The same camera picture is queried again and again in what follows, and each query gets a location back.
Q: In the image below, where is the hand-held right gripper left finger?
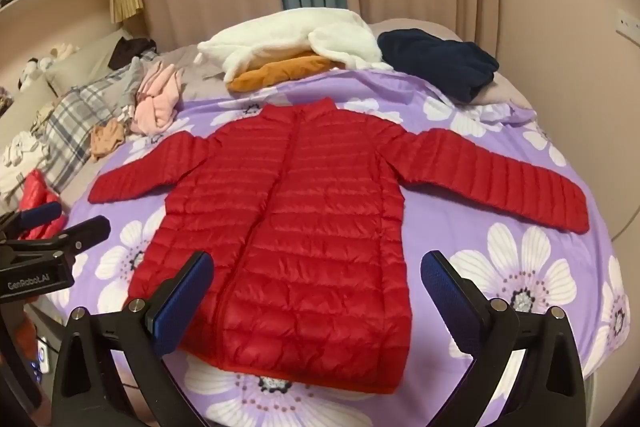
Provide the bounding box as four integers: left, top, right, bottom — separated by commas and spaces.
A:
50, 251, 216, 427

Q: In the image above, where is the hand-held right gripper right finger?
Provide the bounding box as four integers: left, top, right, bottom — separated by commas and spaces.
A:
420, 249, 588, 427

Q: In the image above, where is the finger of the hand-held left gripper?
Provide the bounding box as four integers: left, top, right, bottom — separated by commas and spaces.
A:
12, 201, 63, 232
27, 214, 112, 259

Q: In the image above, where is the small red puffer jacket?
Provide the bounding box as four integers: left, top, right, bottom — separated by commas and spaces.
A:
17, 169, 69, 243

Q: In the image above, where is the white crumpled cloth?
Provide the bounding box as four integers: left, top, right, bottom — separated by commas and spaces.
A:
0, 131, 51, 208

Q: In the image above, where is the tan cloth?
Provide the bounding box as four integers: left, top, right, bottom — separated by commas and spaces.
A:
90, 119, 126, 161

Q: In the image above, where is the grey plaid cloth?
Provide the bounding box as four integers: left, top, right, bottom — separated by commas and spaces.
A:
42, 59, 157, 194

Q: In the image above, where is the purple floral blanket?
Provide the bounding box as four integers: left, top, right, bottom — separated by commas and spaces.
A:
47, 69, 632, 427

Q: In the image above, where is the white plush toy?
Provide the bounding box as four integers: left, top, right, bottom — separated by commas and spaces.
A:
17, 43, 81, 94

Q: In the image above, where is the pink garment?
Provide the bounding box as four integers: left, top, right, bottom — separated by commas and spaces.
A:
131, 61, 185, 136

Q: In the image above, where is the cream headboard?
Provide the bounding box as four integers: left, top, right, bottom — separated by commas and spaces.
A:
0, 27, 137, 148

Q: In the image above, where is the dark brown cloth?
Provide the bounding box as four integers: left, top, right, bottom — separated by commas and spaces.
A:
107, 36, 159, 70

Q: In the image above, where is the beige bed sheet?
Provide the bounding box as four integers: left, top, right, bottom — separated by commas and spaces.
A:
145, 19, 537, 124

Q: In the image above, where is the navy blue garment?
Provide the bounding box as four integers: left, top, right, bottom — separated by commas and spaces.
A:
376, 28, 500, 104

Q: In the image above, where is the orange garment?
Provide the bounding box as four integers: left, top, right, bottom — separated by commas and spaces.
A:
226, 51, 346, 94

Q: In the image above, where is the white fleece garment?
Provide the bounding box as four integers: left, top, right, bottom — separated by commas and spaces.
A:
196, 8, 393, 84

